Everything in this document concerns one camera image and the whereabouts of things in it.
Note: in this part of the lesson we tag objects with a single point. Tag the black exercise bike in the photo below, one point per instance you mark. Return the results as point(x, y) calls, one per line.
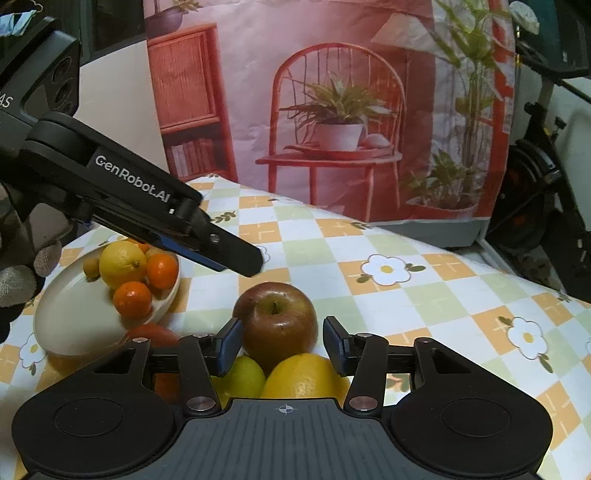
point(526, 184)

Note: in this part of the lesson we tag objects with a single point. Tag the dark red apple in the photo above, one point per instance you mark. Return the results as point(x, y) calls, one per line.
point(277, 323)

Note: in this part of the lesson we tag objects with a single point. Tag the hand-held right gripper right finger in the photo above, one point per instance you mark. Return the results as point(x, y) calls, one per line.
point(336, 346)

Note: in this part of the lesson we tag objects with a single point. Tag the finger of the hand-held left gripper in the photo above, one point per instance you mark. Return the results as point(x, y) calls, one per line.
point(194, 253)
point(231, 251)

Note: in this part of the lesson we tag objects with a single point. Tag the light blue cloth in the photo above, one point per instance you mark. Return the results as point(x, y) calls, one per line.
point(16, 23)

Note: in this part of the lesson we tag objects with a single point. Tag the beige round plate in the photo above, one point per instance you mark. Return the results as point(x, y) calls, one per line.
point(74, 318)

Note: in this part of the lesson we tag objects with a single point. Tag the person's left hand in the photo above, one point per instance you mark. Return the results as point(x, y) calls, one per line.
point(18, 286)

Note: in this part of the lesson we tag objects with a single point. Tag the orange tangerine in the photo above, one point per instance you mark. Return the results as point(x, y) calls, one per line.
point(162, 271)
point(133, 300)
point(140, 245)

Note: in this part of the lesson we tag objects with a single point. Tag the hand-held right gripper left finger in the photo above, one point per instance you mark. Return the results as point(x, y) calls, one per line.
point(229, 346)

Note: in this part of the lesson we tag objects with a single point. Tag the checked floral tablecloth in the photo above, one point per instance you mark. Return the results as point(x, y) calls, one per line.
point(415, 314)

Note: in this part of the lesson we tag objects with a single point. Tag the small yellow-brown fruit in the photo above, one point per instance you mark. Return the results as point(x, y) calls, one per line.
point(91, 267)

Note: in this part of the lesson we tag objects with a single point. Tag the printed backdrop cloth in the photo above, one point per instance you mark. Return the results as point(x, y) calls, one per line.
point(332, 55)

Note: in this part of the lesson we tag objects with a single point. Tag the yellow lemon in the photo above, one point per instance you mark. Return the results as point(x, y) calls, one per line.
point(300, 376)
point(121, 265)

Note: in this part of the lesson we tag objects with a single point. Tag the yellowish green apple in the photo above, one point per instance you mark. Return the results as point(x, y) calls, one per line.
point(244, 381)

